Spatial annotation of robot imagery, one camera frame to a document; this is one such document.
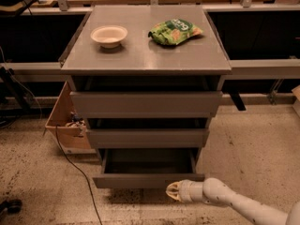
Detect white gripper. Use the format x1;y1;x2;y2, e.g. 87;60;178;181
166;180;203;203

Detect grey bottom drawer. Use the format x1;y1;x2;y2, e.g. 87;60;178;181
94;148;204;188

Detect grey drawer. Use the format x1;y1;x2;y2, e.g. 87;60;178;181
94;148;204;188
87;118;209;148
70;76;222;118

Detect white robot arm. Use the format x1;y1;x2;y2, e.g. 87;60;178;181
166;178;300;225

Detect grey middle drawer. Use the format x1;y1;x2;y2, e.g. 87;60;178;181
87;118;209;148

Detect grey drawer cabinet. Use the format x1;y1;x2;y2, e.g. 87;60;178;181
62;6;232;158

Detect grey top drawer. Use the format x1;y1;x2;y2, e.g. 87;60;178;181
70;76;222;118

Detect wooden box on floor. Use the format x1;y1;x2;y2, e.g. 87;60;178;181
45;82;94;154

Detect green chip bag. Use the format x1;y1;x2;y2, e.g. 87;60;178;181
148;19;203;46

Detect black caster wheel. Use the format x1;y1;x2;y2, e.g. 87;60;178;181
0;199;23;214

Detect white paper bowl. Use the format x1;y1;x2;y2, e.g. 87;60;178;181
90;25;128;49

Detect black floor cable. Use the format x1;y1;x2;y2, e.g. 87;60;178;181
54;125;103;225

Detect grey metal rail frame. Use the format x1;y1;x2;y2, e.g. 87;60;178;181
0;3;300;106

